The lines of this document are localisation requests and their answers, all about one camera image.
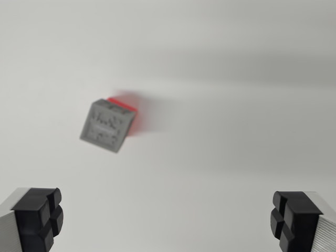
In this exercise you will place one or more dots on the black-tipped silver gripper right finger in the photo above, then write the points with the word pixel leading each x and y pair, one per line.
pixel 302 223

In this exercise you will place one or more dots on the black-tipped silver gripper left finger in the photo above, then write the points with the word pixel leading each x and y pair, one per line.
pixel 29 220

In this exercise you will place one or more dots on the grey embossed cube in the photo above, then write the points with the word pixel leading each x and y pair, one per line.
pixel 103 126

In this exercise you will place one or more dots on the red cube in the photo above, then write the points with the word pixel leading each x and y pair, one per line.
pixel 132 123

